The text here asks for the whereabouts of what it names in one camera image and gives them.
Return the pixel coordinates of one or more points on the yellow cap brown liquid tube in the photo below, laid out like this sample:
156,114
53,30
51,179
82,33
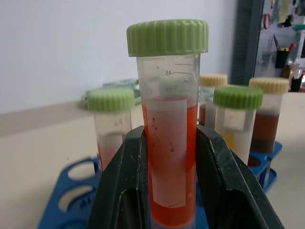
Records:
267,124

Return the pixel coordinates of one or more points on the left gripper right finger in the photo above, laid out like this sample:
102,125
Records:
233,190

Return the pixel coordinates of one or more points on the pale green cap red tube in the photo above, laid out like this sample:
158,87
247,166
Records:
110,100

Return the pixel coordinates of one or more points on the black pen cup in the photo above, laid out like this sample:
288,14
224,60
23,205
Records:
282,59

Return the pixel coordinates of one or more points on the green cap red liquid tube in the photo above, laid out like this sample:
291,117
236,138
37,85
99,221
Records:
166,119

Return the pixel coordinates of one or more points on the blue plastic test tube rack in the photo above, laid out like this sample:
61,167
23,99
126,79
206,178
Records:
71,220

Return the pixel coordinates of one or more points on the dark green metal post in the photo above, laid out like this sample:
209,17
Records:
247,35

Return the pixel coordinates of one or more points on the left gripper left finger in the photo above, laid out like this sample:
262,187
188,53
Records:
119,186

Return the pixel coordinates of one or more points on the green cap orange liquid tube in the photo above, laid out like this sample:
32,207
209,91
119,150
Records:
238,97

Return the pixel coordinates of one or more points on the yellow cap dark liquid tube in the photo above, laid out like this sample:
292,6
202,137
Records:
213,80

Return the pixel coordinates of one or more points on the grey tool pegboard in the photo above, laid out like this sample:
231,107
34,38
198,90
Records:
269,47

